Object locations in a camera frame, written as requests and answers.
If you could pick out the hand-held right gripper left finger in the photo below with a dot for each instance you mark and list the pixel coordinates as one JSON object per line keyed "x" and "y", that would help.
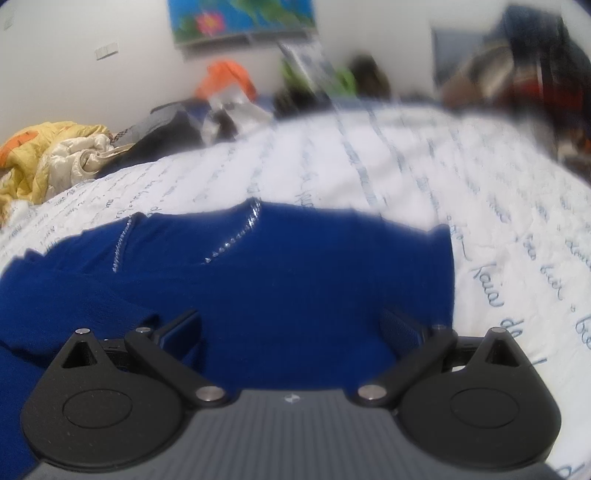
{"x": 181, "y": 328}

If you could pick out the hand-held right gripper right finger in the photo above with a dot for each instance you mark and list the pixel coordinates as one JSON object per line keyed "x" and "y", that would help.
{"x": 398, "y": 328}

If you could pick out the blue knit sweater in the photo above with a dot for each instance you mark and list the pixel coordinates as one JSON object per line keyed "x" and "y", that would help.
{"x": 277, "y": 286}

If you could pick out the pile of dark clothes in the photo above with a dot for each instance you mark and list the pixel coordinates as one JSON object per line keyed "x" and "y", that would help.
{"x": 545, "y": 69}

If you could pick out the white script-print bedspread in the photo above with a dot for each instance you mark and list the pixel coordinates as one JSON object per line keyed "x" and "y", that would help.
{"x": 369, "y": 161}

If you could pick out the dark grey cloth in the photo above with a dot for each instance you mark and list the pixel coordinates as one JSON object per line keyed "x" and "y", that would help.
{"x": 161, "y": 131}

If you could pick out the cream satin cloth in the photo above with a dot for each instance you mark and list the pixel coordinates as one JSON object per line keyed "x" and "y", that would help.
{"x": 69, "y": 159}

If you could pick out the crumpled silver plastic bag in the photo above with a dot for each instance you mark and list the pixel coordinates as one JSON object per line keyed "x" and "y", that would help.
{"x": 235, "y": 110}

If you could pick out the yellow blanket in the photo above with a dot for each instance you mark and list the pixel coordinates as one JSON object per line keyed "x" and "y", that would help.
{"x": 23, "y": 161}

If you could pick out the green packet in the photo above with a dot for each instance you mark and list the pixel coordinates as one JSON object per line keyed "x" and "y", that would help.
{"x": 344, "y": 81}

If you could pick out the orange cloth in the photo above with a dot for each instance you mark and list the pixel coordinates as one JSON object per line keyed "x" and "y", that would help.
{"x": 226, "y": 78}

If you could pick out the dark bag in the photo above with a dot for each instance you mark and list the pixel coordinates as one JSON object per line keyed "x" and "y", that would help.
{"x": 369, "y": 74}

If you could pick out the white light switch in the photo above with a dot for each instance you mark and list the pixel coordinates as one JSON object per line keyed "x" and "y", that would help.
{"x": 107, "y": 50}

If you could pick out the blue flower wall poster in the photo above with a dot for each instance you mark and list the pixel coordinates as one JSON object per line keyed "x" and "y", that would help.
{"x": 240, "y": 18}

